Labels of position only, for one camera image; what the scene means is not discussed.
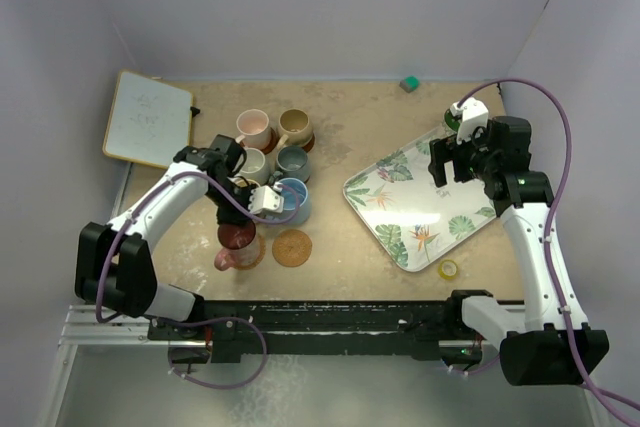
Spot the white mug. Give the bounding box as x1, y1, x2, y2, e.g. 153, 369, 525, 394
239, 148, 272, 185

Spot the aluminium frame rail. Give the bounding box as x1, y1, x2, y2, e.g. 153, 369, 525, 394
59, 305, 149, 347

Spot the small whiteboard wooden frame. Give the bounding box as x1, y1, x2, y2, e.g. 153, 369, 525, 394
102, 70, 194, 168

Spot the yellow tape roll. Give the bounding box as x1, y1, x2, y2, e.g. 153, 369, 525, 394
438, 259, 459, 280

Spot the red patterned mug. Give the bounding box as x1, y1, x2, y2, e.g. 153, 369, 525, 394
214, 221, 258, 271

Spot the light blue mug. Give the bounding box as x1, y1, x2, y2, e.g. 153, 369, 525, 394
262, 178, 312, 226

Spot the cream mug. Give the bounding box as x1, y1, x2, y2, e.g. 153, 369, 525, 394
233, 176, 260, 190

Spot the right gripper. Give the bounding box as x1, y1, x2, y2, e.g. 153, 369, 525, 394
430, 119, 499, 187

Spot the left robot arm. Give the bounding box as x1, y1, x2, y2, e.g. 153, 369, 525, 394
75, 135, 253, 339

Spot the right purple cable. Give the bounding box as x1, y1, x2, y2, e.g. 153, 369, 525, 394
459, 77, 640, 418

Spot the woven rattan coaster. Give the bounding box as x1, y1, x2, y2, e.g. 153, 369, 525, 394
272, 229, 313, 268
236, 234, 266, 270

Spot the tan ceramic mug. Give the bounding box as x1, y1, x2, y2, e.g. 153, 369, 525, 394
277, 109, 313, 149

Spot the brown ringed wood coaster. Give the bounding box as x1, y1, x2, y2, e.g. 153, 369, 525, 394
302, 135, 316, 152

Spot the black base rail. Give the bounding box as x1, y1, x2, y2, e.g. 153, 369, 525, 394
147, 288, 494, 366

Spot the green cup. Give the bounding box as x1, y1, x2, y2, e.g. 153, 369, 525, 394
444, 110, 462, 135

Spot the grey blue mug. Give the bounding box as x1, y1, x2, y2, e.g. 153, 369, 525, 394
267, 146, 311, 185

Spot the green eraser block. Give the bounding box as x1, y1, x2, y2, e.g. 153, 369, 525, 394
399, 76, 421, 93

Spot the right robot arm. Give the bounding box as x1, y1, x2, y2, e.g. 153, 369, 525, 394
428, 116, 609, 386

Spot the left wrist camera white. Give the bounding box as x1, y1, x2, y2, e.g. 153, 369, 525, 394
247, 186, 285, 215

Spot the pink mug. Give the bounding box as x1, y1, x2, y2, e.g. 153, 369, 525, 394
235, 109, 272, 151

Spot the leaf pattern tray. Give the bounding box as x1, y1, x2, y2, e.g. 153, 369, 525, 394
343, 125, 496, 272

